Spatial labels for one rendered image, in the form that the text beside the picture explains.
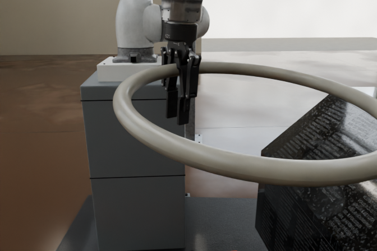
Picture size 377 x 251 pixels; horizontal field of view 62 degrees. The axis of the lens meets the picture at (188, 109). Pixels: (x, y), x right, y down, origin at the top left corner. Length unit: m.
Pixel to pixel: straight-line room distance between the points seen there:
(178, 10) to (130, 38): 0.66
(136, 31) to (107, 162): 0.55
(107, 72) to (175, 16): 0.65
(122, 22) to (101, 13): 6.04
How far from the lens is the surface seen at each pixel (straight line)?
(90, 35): 7.46
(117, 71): 1.27
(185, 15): 0.68
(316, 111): 1.13
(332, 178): 0.38
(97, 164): 1.37
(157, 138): 0.39
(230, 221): 1.75
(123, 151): 1.32
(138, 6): 1.31
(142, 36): 1.32
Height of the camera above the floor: 1.09
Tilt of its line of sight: 19 degrees down
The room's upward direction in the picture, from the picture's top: straight up
